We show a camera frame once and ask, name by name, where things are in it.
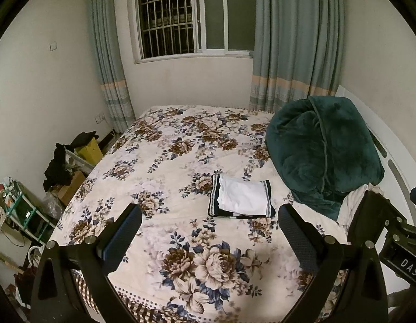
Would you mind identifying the white crumpled cloth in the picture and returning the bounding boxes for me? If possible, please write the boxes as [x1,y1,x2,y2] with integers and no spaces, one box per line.
[336,183,384,230]

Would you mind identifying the dark green plush blanket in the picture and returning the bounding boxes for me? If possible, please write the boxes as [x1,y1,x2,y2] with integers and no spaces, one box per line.
[265,96,384,220]

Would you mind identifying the grey-green curtain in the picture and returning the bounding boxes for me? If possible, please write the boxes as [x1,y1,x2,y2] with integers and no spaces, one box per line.
[250,0,345,112]
[88,0,135,133]

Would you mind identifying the white t-shirt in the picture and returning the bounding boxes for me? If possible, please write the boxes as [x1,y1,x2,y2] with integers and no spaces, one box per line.
[217,174,270,216]

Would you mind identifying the right grey-green curtain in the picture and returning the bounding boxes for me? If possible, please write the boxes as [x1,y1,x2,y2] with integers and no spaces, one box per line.
[250,0,345,112]

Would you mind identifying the wall power outlet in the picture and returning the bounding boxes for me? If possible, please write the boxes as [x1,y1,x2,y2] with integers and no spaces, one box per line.
[95,114,106,124]

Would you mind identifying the green wire rack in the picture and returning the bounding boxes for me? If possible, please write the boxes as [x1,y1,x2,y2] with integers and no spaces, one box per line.
[0,179,57,246]

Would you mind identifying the black clothes on pile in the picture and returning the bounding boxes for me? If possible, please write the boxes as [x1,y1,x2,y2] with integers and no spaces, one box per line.
[43,131,98,192]

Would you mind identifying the yellow box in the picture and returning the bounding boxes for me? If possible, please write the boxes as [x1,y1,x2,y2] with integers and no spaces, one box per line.
[76,138,103,166]

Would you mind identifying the black grey striped folded garment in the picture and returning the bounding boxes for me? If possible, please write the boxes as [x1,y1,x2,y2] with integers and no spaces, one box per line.
[207,174,276,219]

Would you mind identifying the left grey-green curtain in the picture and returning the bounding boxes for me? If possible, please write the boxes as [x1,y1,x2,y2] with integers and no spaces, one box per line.
[88,0,135,133]

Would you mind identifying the floral bed cover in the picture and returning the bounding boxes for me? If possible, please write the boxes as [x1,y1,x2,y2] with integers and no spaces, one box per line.
[47,104,350,323]

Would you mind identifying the cardboard box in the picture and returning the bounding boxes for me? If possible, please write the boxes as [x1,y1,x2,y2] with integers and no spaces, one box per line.
[57,171,85,206]

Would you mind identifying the barred window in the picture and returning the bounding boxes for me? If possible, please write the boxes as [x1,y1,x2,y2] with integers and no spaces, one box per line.
[128,0,256,63]

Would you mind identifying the white bed headboard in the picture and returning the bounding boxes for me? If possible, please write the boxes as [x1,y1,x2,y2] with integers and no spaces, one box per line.
[336,87,416,293]

